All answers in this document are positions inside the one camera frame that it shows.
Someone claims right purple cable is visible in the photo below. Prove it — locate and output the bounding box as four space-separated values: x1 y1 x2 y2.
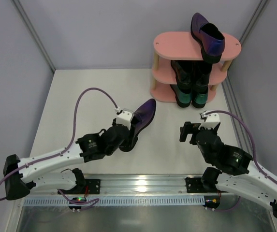
202 110 277 213

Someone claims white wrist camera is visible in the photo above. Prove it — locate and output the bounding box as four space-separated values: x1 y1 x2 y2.
115 108 134 130
199 110 220 130

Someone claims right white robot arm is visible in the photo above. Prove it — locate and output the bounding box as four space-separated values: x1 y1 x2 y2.
179 122 277 218

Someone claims slotted grey cable duct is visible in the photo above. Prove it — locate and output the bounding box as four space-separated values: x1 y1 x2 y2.
23 195 205 206

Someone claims left aluminium frame post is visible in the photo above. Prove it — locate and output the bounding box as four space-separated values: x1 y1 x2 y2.
10 0 56 73

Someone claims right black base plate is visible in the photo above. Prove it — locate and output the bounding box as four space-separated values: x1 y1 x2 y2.
185 176 208 193

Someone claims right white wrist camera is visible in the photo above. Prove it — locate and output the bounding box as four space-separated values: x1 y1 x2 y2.
199 110 220 130

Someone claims green metallic shoe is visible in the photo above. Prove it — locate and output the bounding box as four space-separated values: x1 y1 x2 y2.
170 85 192 108
192 89 208 109

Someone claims black glossy shoe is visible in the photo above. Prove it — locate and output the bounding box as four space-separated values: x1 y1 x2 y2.
170 60 194 93
193 60 213 92

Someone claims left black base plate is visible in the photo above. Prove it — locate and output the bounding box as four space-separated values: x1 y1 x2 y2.
76 178 101 195

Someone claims purple shoe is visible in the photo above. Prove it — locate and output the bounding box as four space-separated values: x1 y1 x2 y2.
119 98 156 152
190 13 225 64

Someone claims aluminium mounting rail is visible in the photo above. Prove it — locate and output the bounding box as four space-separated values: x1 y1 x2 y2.
31 174 277 197

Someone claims pink three-tier shoe shelf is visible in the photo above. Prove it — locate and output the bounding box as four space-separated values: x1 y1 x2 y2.
150 31 242 102

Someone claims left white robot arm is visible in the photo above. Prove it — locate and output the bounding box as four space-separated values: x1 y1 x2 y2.
3 124 138 201

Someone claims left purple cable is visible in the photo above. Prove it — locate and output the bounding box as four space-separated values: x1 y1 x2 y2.
0 87 122 210

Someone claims right aluminium frame post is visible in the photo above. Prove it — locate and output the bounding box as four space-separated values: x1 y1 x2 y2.
239 0 270 46

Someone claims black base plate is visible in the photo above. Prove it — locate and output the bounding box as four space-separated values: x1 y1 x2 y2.
76 178 101 195
185 176 208 193

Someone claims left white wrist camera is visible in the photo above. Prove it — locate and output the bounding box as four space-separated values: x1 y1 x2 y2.
115 108 134 130

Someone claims purple cable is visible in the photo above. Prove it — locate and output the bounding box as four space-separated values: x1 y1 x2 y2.
202 110 277 213
0 87 122 210

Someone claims aluminium frame post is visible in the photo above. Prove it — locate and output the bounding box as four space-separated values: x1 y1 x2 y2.
239 0 270 46
10 0 56 73

